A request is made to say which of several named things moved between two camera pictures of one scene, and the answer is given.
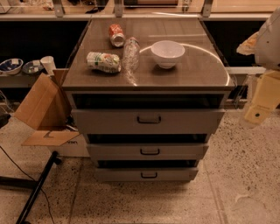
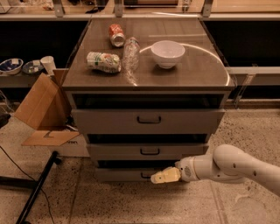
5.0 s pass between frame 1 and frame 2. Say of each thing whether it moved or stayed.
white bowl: stayed
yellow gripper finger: moved
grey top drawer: stayed
